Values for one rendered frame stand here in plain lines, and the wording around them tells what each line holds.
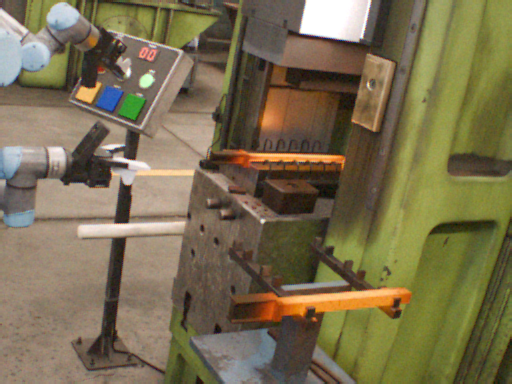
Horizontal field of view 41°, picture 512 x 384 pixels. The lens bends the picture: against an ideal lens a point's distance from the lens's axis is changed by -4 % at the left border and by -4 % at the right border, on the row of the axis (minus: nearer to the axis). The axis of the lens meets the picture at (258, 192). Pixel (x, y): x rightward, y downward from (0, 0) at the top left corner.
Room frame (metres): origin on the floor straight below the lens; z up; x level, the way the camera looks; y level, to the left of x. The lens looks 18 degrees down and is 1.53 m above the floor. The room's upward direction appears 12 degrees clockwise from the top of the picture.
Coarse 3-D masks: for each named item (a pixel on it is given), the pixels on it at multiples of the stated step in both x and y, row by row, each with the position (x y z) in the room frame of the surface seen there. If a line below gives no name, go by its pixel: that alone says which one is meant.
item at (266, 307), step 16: (400, 288) 1.31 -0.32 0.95; (240, 304) 1.09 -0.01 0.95; (256, 304) 1.11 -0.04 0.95; (272, 304) 1.13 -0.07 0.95; (288, 304) 1.14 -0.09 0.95; (304, 304) 1.16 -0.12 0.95; (320, 304) 1.18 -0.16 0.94; (336, 304) 1.20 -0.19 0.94; (352, 304) 1.22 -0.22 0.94; (368, 304) 1.24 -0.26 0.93; (384, 304) 1.26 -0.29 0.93; (240, 320) 1.10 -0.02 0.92; (256, 320) 1.11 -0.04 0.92
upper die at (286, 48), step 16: (256, 32) 1.90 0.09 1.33; (272, 32) 1.84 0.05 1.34; (288, 32) 1.78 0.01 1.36; (256, 48) 1.88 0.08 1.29; (272, 48) 1.82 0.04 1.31; (288, 48) 1.79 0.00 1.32; (304, 48) 1.82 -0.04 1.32; (320, 48) 1.85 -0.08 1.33; (336, 48) 1.87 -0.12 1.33; (352, 48) 1.91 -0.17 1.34; (368, 48) 1.94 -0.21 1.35; (288, 64) 1.79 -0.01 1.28; (304, 64) 1.82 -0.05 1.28; (320, 64) 1.85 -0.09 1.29; (336, 64) 1.88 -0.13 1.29; (352, 64) 1.91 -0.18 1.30
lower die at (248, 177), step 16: (256, 160) 1.84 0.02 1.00; (272, 160) 1.87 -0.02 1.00; (288, 160) 1.90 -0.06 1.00; (240, 176) 1.85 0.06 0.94; (256, 176) 1.79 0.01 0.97; (272, 176) 1.81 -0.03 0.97; (288, 176) 1.84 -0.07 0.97; (304, 176) 1.87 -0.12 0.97; (320, 176) 1.90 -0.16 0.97; (336, 176) 1.93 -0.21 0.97; (256, 192) 1.79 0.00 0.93; (320, 192) 1.91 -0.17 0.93
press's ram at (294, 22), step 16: (256, 0) 1.92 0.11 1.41; (272, 0) 1.86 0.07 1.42; (288, 0) 1.80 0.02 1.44; (304, 0) 1.75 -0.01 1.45; (320, 0) 1.76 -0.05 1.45; (336, 0) 1.79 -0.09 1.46; (352, 0) 1.82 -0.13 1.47; (368, 0) 1.85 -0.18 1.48; (256, 16) 1.91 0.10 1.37; (272, 16) 1.85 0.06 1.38; (288, 16) 1.79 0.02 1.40; (304, 16) 1.74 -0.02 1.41; (320, 16) 1.77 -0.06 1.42; (336, 16) 1.80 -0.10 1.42; (352, 16) 1.83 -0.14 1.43; (304, 32) 1.75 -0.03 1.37; (320, 32) 1.78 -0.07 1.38; (336, 32) 1.80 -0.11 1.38; (352, 32) 1.83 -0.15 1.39
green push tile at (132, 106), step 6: (132, 96) 2.13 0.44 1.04; (138, 96) 2.12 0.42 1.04; (126, 102) 2.12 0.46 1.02; (132, 102) 2.12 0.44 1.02; (138, 102) 2.11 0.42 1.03; (144, 102) 2.10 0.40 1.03; (120, 108) 2.12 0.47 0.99; (126, 108) 2.11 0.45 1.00; (132, 108) 2.10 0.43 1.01; (138, 108) 2.09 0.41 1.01; (120, 114) 2.11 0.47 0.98; (126, 114) 2.10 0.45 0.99; (132, 114) 2.09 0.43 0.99; (138, 114) 2.09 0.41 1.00
